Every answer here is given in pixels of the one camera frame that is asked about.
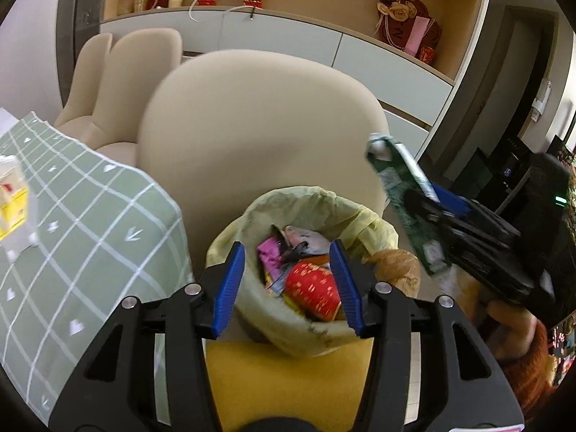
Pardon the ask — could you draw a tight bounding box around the trash bin yellow liner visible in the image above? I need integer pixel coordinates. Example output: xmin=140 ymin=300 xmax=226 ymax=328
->
xmin=206 ymin=186 xmax=398 ymax=357

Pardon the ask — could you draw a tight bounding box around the wooden wall shelf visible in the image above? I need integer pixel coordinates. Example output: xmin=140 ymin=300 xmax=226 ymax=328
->
xmin=100 ymin=0 xmax=488 ymax=83

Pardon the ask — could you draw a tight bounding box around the green snack bag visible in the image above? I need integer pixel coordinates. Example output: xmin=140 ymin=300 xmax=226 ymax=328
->
xmin=366 ymin=133 xmax=451 ymax=276

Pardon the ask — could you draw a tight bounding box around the red gold paper cup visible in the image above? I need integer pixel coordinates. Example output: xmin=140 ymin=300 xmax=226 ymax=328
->
xmin=283 ymin=261 xmax=342 ymax=322

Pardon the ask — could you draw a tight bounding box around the beige chair near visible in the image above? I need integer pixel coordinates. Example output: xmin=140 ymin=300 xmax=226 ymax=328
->
xmin=137 ymin=50 xmax=388 ymax=271

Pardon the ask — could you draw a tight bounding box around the green grid tablecloth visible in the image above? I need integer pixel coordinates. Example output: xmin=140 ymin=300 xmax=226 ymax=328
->
xmin=1 ymin=114 xmax=193 ymax=423

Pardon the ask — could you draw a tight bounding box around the yellow purple snack bag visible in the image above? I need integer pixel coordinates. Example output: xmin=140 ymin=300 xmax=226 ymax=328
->
xmin=257 ymin=225 xmax=330 ymax=297

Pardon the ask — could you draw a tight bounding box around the red flower gift bouquet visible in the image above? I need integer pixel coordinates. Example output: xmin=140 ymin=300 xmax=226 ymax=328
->
xmin=373 ymin=0 xmax=442 ymax=66

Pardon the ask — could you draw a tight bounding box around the beige chair middle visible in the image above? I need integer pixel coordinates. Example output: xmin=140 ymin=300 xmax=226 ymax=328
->
xmin=55 ymin=28 xmax=183 ymax=166

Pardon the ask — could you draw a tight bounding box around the orange fuzzy sleeve forearm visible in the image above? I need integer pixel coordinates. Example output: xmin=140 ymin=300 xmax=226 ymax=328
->
xmin=497 ymin=314 xmax=558 ymax=421

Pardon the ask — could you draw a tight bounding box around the right hand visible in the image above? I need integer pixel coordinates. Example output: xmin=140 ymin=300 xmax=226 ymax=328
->
xmin=455 ymin=271 xmax=537 ymax=361

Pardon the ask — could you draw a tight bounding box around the beige chair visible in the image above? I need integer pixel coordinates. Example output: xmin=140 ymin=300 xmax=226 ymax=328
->
xmin=137 ymin=50 xmax=388 ymax=271
xmin=55 ymin=32 xmax=113 ymax=127
xmin=55 ymin=28 xmax=183 ymax=166

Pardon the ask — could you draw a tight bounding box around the beige chair far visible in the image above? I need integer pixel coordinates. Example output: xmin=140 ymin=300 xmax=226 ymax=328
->
xmin=55 ymin=32 xmax=113 ymax=127

